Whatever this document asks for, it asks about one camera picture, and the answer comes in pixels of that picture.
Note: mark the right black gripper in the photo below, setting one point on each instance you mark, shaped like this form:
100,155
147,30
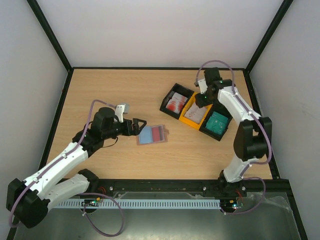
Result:
201,100

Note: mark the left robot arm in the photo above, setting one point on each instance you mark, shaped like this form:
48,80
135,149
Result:
31,199

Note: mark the black frame rail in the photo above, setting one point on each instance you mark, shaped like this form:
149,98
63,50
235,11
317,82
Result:
207,188

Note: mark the red white credit card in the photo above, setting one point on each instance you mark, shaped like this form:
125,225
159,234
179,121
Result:
157,134

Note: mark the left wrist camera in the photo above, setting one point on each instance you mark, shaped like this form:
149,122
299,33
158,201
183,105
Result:
121,110

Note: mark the light blue cable duct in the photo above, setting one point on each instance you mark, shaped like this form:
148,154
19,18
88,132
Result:
203,204

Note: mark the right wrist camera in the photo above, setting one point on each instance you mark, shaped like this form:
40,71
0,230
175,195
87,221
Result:
202,85

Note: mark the brown leather card holder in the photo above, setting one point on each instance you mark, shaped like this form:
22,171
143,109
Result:
145,137

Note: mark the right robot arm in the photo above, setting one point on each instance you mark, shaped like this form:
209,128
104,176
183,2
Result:
254,132

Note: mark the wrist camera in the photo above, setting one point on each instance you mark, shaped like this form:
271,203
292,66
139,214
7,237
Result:
202,85
121,110

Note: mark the red white card stack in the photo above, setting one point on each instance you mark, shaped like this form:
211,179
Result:
176,102

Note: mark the teal card stack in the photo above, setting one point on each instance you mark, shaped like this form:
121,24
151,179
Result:
217,123

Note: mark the black bin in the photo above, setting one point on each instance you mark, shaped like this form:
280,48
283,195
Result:
222,110
176,88

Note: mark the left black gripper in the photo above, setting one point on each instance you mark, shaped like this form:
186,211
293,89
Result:
135,131

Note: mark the white patterned card stack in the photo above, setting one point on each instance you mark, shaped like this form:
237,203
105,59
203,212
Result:
195,114

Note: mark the yellow bin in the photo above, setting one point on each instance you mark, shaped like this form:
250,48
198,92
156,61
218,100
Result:
186,107

